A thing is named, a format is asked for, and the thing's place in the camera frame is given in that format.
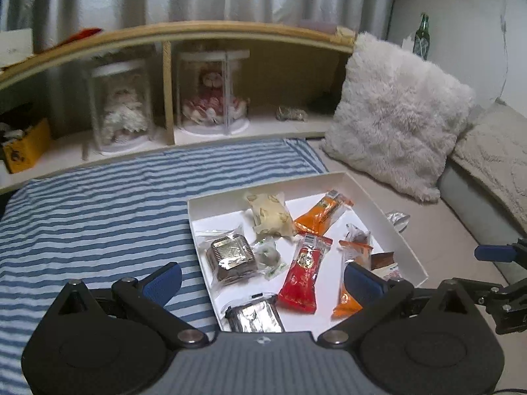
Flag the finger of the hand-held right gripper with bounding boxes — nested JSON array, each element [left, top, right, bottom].
[[478, 277, 527, 336], [474, 238, 527, 264]]

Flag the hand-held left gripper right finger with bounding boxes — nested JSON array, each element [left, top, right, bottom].
[[318, 262, 482, 348]]

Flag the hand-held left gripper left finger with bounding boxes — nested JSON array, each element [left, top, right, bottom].
[[51, 262, 207, 348]]

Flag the orange snack packet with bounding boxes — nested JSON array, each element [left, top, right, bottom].
[[293, 189, 355, 236], [331, 241, 373, 318]]

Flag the brown long snack packet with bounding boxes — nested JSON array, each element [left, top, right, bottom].
[[371, 251, 398, 272]]

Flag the red snack packet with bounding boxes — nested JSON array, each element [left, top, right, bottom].
[[278, 232, 333, 314]]

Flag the square brown cake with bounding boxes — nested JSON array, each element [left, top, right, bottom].
[[197, 224, 260, 293], [224, 294, 286, 334]]

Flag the white shallow cardboard box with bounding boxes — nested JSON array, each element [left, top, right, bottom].
[[187, 171, 430, 334]]

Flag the cream yellow pastry packet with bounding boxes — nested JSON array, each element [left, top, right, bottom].
[[245, 191, 295, 237]]

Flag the beige mattress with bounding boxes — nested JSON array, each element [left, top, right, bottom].
[[307, 138, 519, 338]]

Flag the crumpled foil wrapper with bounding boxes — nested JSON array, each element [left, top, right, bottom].
[[385, 211, 411, 231]]

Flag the blue striped blanket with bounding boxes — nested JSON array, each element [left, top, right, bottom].
[[0, 138, 330, 383]]

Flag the beige textured cushion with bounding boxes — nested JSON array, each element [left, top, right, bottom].
[[438, 103, 527, 256]]

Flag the white fluffy pillow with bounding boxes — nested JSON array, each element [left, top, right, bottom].
[[321, 32, 476, 203]]

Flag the white dress doll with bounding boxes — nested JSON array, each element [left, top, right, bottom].
[[101, 86, 149, 145]]

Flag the small ornament on shelf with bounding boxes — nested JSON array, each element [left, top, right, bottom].
[[276, 106, 309, 122]]

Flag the yellow box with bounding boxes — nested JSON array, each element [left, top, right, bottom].
[[2, 117, 52, 174]]

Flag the pink dress doll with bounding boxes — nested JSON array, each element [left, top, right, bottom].
[[182, 70, 248, 126]]

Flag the clear doll case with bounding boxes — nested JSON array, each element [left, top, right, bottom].
[[84, 60, 156, 156], [176, 49, 252, 136]]

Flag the green glass bottle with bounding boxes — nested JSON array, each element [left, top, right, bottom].
[[414, 13, 431, 60]]

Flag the wooden shelf unit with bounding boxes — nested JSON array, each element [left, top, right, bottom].
[[0, 20, 357, 194]]

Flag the red cloth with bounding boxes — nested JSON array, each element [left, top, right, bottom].
[[62, 28, 101, 46]]

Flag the white storage box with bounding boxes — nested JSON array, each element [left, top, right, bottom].
[[0, 29, 34, 68]]

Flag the dark wall cable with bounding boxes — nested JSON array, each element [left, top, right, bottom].
[[493, 0, 512, 105]]

